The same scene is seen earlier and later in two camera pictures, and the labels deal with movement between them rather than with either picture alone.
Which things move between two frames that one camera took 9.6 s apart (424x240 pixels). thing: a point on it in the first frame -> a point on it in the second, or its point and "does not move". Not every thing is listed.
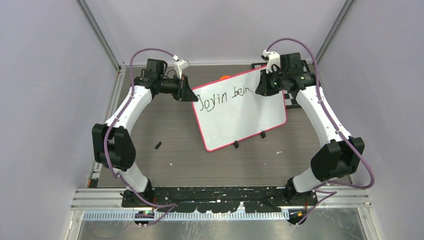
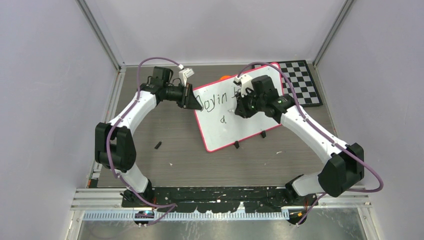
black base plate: (216, 199) does not move
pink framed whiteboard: (231, 110) does not move
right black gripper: (264, 89) -> (241, 109)
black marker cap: (156, 147) does not move
